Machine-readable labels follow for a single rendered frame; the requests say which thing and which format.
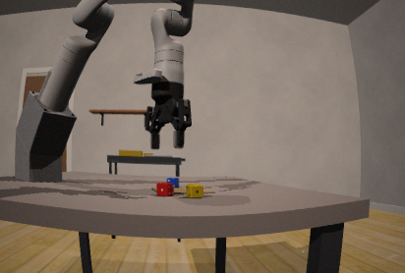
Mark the red die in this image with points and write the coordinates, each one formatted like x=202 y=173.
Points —
x=165 y=190

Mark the blue die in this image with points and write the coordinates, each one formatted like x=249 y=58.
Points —
x=173 y=181

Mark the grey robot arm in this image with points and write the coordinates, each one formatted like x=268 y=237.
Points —
x=97 y=16

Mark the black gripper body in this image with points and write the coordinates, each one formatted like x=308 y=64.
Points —
x=167 y=94

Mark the yellow die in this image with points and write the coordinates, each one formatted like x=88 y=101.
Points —
x=194 y=191

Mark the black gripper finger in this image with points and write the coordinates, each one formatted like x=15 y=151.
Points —
x=179 y=124
x=151 y=116

